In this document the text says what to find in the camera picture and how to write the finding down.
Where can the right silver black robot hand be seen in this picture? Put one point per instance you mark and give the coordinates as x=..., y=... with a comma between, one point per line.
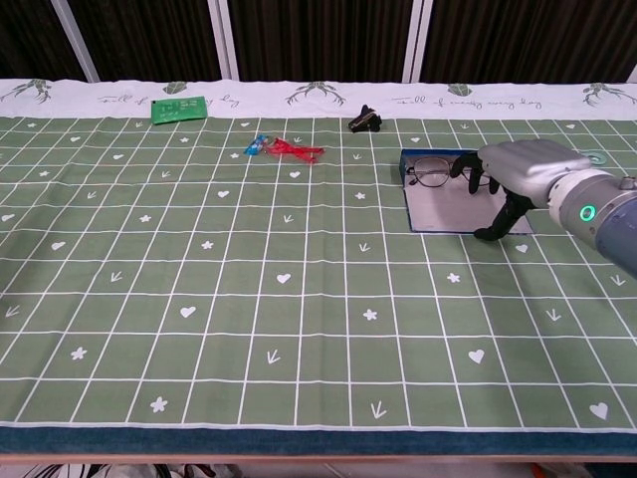
x=527, y=164

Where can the blue glasses case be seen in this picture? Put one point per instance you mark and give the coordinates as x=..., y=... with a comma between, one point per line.
x=448, y=211

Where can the wire-frame eyeglasses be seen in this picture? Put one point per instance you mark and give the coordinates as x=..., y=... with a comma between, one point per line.
x=432, y=171

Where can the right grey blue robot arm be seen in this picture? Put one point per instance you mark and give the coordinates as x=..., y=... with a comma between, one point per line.
x=612, y=224

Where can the mint green brush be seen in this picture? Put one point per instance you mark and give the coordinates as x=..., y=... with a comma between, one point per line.
x=602, y=158

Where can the black staple remover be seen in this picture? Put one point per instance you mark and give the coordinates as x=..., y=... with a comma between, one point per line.
x=364, y=122

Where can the red candy wrapper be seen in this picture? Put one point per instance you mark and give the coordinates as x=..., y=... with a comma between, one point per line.
x=291, y=149

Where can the blue candy wrapper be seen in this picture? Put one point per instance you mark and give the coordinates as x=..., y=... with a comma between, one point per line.
x=255, y=146

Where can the green grid tablecloth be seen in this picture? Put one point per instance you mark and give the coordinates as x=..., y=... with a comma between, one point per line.
x=278, y=318

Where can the black white patterned bag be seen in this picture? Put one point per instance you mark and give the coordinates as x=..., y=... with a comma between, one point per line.
x=60, y=471

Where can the white aluminium partition post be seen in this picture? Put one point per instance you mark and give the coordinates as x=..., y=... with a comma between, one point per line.
x=633, y=74
x=223, y=40
x=74, y=40
x=417, y=40

